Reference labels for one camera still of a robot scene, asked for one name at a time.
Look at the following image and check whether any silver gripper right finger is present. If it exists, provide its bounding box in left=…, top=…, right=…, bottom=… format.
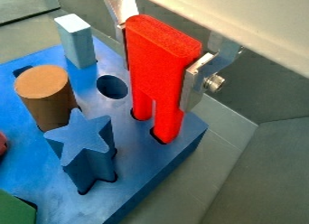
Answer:
left=179, top=32, right=243, bottom=112

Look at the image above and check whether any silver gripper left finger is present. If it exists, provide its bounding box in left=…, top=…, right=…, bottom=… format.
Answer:
left=100, top=0, right=140, bottom=69

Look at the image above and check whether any red two-legged block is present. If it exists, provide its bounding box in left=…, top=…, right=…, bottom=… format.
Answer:
left=125, top=14, right=201, bottom=144

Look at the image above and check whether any blue foam shape board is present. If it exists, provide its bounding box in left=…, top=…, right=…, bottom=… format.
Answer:
left=0, top=42, right=207, bottom=224

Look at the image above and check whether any light blue rectangular block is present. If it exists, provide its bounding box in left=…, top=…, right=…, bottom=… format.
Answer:
left=54, top=14, right=96, bottom=69

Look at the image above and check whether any brown cylinder block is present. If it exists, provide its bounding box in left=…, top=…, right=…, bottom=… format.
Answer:
left=14, top=65, right=78, bottom=132

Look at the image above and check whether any blue star block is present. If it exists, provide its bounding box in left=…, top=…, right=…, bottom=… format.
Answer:
left=42, top=108, right=117, bottom=194

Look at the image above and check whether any red pentagon house block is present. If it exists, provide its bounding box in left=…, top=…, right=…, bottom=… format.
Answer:
left=0, top=132, right=6, bottom=156

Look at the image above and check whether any green hexagon block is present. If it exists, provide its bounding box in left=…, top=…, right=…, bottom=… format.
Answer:
left=0, top=190, right=36, bottom=224

